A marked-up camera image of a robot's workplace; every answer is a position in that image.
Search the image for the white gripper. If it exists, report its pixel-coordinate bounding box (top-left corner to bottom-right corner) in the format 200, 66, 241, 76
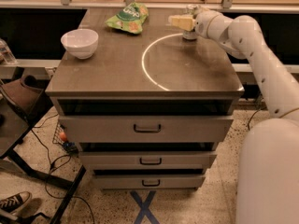
168, 5, 225, 39

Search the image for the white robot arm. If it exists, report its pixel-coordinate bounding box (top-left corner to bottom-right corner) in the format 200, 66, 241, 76
168, 7, 299, 224

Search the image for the white bowl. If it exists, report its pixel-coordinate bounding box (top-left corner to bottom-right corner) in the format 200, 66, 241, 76
61, 29, 99, 59

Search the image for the green chip bag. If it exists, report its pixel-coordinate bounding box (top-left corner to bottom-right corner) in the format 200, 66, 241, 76
106, 2, 149, 35

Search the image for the grey drawer cabinet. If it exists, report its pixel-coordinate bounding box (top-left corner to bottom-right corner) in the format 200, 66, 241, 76
47, 8, 244, 176

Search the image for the top drawer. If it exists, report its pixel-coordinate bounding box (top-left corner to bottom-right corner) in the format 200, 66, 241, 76
59, 116, 233, 143

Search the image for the drawer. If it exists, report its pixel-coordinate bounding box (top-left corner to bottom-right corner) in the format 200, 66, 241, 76
93, 175, 206, 189
79, 151, 217, 170
59, 116, 233, 143

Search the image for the middle drawer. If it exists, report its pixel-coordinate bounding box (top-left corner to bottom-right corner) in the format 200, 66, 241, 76
79, 151, 217, 170

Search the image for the dark side table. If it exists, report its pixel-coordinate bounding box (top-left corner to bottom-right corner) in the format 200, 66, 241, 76
0, 66, 87, 224

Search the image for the bottom drawer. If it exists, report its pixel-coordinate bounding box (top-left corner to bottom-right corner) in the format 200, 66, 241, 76
93, 175, 206, 189

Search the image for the clear plastic bottle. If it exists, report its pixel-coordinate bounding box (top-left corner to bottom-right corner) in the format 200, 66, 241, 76
0, 38, 17, 64

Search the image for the black and white sneaker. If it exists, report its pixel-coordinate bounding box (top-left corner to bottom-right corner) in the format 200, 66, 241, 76
0, 191, 32, 214

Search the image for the black floor cable right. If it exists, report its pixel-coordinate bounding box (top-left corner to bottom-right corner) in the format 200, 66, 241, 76
247, 105, 265, 132

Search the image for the black floor cable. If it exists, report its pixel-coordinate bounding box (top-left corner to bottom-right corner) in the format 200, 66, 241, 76
247, 105, 265, 132
30, 113, 95, 224

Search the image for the wire mesh basket with ball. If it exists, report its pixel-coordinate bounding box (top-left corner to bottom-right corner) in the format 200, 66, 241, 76
52, 123, 78, 154

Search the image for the black floor cable left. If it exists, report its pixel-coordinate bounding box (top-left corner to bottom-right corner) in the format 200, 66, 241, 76
30, 113, 95, 224

